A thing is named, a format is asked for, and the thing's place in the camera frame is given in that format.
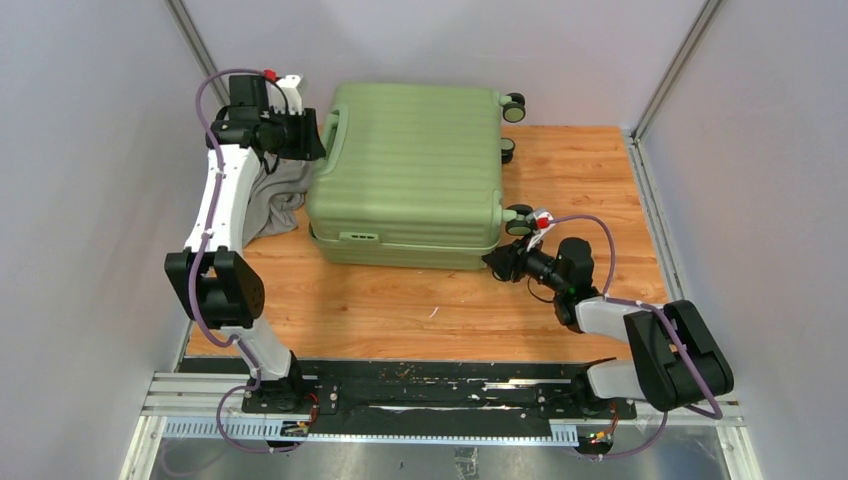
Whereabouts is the green suitcase wheel rear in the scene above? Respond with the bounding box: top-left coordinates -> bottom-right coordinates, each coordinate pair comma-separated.
499,92 -> 526,124

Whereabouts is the aluminium frame rail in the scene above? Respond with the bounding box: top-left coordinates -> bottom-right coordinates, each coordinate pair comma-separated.
120,358 -> 763,479

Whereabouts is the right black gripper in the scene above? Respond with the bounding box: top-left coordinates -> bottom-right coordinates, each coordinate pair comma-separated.
482,229 -> 568,295

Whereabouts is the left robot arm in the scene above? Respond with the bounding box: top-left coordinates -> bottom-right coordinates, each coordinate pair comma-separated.
164,68 -> 325,413

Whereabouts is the green suitcase wheel lid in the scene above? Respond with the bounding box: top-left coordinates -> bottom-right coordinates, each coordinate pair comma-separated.
505,204 -> 534,237

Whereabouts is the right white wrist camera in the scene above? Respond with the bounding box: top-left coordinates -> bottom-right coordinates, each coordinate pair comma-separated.
526,208 -> 554,251

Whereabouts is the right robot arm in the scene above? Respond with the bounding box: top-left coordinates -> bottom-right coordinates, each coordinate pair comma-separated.
483,237 -> 734,420

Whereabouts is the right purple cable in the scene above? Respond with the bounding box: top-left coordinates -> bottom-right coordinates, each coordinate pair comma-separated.
536,213 -> 725,461

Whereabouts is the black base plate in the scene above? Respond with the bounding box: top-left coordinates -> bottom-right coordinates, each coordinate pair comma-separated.
240,359 -> 636,438

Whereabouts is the green suitcase wheel middle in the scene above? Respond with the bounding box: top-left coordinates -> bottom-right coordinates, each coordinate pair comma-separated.
500,137 -> 516,164

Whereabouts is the green suitcase wheel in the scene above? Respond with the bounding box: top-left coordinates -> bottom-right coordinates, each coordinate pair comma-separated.
500,137 -> 516,164
499,92 -> 526,124

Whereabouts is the crumpled grey-green cloth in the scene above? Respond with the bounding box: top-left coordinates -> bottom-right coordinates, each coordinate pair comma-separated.
242,160 -> 312,247

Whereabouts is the green suitcase blue lining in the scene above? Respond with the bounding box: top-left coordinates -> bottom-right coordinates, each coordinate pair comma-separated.
305,83 -> 509,270

